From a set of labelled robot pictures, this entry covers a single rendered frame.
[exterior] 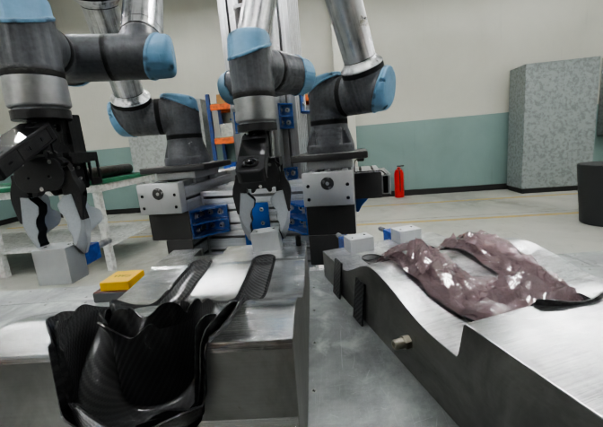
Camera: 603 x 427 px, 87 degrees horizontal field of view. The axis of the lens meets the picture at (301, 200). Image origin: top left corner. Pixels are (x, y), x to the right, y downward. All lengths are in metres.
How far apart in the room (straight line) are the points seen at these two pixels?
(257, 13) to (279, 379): 0.71
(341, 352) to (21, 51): 0.57
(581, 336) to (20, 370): 0.43
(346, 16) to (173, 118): 0.61
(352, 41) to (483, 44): 5.63
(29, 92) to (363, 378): 0.56
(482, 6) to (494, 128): 1.94
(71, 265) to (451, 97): 5.97
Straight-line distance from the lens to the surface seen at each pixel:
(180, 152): 1.11
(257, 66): 0.57
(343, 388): 0.41
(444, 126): 6.12
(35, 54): 0.58
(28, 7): 0.60
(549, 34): 6.92
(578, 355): 0.31
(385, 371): 0.44
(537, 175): 6.19
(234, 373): 0.27
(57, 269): 0.58
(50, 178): 0.57
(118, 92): 1.12
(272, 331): 0.27
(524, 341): 0.31
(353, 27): 0.89
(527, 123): 6.04
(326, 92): 0.97
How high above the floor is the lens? 1.07
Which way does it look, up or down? 10 degrees down
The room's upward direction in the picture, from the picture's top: 5 degrees counter-clockwise
